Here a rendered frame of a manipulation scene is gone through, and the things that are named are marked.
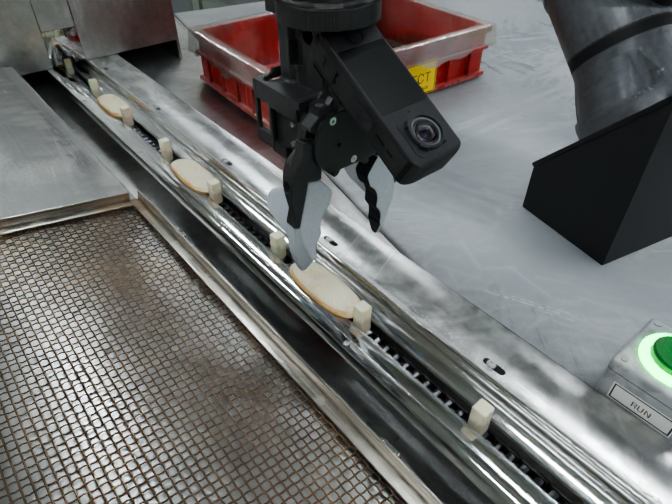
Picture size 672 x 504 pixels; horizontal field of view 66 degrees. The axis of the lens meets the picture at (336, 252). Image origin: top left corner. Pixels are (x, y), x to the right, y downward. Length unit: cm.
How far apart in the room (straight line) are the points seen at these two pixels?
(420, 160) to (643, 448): 27
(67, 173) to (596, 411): 61
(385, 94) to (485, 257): 33
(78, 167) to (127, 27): 50
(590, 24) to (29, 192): 65
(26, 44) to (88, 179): 48
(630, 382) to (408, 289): 20
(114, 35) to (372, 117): 87
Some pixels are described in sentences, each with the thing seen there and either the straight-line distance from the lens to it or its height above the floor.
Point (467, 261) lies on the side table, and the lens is 62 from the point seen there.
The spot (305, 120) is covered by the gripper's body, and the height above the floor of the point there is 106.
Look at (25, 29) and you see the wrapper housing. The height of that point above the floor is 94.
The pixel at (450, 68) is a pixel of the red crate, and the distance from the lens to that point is 104.
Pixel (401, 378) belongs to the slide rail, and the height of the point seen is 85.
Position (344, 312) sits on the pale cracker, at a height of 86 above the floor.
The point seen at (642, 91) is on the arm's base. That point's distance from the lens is 66.
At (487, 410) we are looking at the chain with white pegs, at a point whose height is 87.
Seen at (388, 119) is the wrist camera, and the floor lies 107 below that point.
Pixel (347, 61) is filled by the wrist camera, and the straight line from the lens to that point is 35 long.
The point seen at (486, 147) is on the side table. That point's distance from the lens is 86.
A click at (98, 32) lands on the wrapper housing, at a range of 115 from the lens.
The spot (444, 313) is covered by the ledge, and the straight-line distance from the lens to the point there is 50.
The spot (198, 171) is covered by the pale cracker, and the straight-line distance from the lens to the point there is 71.
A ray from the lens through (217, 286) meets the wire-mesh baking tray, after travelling 48.
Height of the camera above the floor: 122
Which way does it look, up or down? 40 degrees down
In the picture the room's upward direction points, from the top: straight up
